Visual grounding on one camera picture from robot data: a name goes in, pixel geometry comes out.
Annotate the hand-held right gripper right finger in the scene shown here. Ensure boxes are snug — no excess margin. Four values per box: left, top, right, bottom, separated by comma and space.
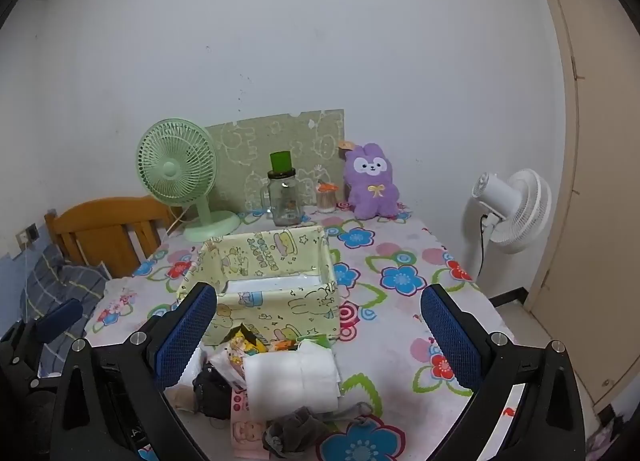
420, 284, 587, 461

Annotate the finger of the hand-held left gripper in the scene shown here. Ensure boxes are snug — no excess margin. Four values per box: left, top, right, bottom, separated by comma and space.
36, 298, 84, 345

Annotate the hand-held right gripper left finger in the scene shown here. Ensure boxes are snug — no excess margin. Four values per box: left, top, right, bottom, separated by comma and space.
50, 282, 219, 461

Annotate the cartoon animal tissue packet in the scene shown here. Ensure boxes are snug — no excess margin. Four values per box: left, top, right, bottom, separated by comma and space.
207, 322, 275, 389

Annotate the black pouch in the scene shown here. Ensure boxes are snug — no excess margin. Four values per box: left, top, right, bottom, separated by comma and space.
192, 363, 236, 419

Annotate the yellow cartoon printed storage box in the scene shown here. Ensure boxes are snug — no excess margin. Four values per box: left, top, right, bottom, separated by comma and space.
177, 225, 342, 345

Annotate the white tissue roll pack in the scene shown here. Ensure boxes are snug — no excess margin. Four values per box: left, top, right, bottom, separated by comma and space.
242, 338, 342, 423

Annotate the pink plastic wipes packet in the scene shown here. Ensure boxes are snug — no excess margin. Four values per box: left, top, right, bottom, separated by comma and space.
229, 386, 273, 461

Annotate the grey cloth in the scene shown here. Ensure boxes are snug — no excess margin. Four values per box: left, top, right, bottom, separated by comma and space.
262, 401, 376, 460

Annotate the grey plaid blanket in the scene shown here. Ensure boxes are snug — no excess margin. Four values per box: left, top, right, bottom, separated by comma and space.
0, 243, 109, 377

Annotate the floral tablecloth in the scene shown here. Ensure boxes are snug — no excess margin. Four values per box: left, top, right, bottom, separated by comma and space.
82, 203, 518, 461

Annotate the wooden headboard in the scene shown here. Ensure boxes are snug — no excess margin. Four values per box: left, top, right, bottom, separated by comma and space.
44, 196, 183, 280

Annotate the white standing fan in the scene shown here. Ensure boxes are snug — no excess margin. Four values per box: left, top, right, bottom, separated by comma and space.
462, 168, 553, 292

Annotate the glass jar with green lid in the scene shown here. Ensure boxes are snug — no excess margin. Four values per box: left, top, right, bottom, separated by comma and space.
260, 151, 304, 226

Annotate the green desk fan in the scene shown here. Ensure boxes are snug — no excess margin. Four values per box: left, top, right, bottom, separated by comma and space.
136, 118, 242, 243

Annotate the purple plush bunny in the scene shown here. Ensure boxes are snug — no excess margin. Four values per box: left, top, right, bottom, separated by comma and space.
338, 141, 401, 220

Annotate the small toothpick jar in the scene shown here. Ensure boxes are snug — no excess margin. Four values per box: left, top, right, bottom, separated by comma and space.
315, 181, 339, 214

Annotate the beige door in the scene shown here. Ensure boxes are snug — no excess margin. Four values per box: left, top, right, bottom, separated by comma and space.
522, 0, 640, 414

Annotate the green printed board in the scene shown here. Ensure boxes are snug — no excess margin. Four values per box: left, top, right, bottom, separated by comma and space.
205, 109, 346, 214

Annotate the wall outlet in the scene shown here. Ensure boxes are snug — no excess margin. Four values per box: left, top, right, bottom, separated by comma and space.
15, 223, 40, 248

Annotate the white fan cord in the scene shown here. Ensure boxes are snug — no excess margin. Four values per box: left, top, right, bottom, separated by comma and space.
165, 206, 189, 238

